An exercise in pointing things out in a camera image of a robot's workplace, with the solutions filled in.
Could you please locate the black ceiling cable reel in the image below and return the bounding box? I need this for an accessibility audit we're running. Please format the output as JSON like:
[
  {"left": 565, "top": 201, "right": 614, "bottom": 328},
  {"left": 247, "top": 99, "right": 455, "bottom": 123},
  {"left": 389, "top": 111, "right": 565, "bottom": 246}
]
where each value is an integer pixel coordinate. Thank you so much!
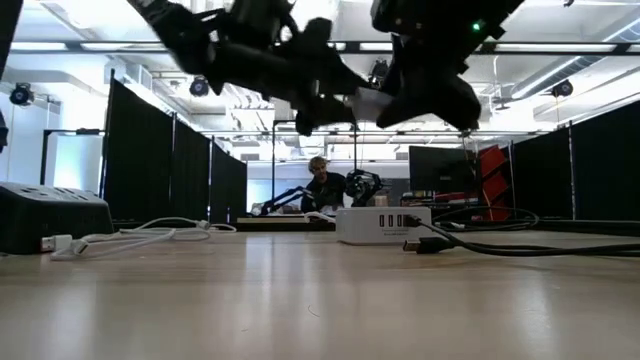
[
  {"left": 367, "top": 58, "right": 392, "bottom": 91},
  {"left": 8, "top": 82, "right": 35, "bottom": 108},
  {"left": 188, "top": 73, "right": 211, "bottom": 99},
  {"left": 550, "top": 79, "right": 575, "bottom": 99}
]

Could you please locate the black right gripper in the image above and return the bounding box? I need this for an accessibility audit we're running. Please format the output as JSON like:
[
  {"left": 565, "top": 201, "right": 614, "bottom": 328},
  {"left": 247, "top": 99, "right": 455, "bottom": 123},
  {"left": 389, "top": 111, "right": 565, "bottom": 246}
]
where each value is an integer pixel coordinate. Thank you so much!
[{"left": 371, "top": 0, "right": 527, "bottom": 133}]

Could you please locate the black monitor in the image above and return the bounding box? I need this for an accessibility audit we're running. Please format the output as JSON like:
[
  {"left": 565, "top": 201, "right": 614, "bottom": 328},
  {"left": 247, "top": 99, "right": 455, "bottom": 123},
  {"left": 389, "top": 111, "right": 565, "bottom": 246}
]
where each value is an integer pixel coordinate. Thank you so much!
[{"left": 408, "top": 145, "right": 477, "bottom": 194}]

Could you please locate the black coiled cable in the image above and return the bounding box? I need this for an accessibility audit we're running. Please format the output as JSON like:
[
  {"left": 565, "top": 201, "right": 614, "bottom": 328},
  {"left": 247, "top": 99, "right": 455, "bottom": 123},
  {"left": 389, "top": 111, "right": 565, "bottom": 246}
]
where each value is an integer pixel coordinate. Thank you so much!
[{"left": 432, "top": 205, "right": 541, "bottom": 233}]

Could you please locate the white braided USB cable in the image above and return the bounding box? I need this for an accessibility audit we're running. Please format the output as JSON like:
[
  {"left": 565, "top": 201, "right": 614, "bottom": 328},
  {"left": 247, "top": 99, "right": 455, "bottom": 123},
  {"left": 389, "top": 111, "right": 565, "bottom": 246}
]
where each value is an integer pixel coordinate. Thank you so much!
[{"left": 40, "top": 227, "right": 214, "bottom": 262}]

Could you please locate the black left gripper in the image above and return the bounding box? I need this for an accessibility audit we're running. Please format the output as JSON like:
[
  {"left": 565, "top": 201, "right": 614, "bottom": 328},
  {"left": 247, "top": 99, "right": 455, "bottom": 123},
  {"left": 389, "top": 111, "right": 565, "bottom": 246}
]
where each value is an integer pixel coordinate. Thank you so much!
[{"left": 206, "top": 0, "right": 375, "bottom": 138}]

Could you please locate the white power cube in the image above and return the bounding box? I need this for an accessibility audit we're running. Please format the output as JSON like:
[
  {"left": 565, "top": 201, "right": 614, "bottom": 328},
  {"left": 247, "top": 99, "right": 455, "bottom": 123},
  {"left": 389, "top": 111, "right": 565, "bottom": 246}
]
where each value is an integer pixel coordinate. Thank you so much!
[{"left": 334, "top": 206, "right": 434, "bottom": 247}]

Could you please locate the black power adapter block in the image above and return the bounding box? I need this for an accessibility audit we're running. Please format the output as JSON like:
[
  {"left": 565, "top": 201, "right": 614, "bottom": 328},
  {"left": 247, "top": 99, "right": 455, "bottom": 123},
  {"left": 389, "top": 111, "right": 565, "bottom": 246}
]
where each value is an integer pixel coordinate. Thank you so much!
[{"left": 0, "top": 181, "right": 115, "bottom": 256}]

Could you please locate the person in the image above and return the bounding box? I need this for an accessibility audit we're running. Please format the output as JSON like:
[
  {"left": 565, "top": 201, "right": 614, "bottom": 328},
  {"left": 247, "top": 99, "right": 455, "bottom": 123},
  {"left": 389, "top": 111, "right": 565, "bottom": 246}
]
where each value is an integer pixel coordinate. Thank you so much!
[{"left": 299, "top": 155, "right": 349, "bottom": 215}]

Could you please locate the white power cube cord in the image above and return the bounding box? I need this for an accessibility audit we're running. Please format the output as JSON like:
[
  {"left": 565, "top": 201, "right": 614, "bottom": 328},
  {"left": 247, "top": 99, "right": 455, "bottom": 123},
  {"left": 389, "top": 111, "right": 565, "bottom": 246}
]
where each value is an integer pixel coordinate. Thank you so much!
[{"left": 303, "top": 210, "right": 338, "bottom": 224}]

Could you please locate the red bin rack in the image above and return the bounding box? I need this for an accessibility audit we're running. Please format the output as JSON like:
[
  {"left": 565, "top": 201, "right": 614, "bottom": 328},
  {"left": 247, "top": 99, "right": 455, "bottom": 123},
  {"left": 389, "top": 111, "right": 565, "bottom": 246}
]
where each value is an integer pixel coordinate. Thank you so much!
[{"left": 474, "top": 144, "right": 515, "bottom": 222}]

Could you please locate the cluttered storage shelf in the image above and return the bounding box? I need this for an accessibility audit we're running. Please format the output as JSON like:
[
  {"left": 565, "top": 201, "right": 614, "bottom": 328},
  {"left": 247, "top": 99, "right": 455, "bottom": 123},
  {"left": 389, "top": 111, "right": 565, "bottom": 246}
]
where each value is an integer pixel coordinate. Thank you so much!
[{"left": 398, "top": 192, "right": 481, "bottom": 222}]

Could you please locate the black USB cable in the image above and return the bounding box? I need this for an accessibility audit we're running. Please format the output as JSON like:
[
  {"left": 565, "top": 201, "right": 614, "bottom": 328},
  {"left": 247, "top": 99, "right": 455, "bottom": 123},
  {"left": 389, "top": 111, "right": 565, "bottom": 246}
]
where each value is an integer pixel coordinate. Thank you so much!
[{"left": 401, "top": 214, "right": 640, "bottom": 259}]

